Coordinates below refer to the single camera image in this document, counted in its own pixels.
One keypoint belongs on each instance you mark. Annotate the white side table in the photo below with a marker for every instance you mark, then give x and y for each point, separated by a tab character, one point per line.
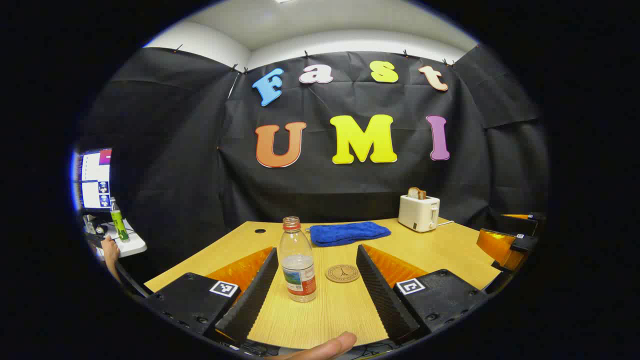
127	246

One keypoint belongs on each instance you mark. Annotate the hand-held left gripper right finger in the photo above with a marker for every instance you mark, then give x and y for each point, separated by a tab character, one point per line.
380	295

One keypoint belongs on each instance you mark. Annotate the white toaster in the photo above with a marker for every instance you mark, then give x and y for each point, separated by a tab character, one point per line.
417	214

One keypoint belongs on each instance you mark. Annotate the black backdrop cloth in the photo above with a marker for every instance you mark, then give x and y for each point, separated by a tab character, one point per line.
200	175

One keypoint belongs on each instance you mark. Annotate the blue towel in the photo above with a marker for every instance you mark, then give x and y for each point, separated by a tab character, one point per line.
347	233

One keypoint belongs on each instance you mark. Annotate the bread slice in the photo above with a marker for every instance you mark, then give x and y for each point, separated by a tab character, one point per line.
416	193

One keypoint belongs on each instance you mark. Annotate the computer monitor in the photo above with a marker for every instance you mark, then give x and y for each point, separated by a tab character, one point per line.
95	180

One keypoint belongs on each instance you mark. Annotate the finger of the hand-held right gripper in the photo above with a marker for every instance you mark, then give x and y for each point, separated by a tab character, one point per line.
525	223
495	246

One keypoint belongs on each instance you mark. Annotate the black block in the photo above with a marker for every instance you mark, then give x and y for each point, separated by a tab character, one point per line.
502	280

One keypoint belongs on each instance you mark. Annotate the clear plastic water bottle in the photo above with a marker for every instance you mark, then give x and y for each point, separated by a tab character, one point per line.
298	265

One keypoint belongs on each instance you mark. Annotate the green drink bottle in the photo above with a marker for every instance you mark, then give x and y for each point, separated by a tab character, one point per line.
119	225

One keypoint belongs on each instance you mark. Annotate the round wooden coaster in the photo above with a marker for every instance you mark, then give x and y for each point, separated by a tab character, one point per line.
342	273

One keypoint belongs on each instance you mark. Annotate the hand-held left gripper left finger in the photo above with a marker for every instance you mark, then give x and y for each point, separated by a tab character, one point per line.
252	295

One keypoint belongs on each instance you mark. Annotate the dark gadget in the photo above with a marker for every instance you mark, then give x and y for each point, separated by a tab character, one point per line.
97	227

